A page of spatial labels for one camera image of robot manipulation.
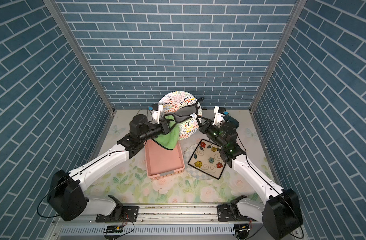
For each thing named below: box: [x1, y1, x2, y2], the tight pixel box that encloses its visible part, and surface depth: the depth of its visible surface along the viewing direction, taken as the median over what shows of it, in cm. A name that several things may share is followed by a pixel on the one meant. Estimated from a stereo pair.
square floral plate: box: [187, 139, 227, 180], surface depth 93 cm
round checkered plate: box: [183, 143, 217, 181], surface depth 89 cm
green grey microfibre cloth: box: [151, 96, 205, 150], surface depth 72 cm
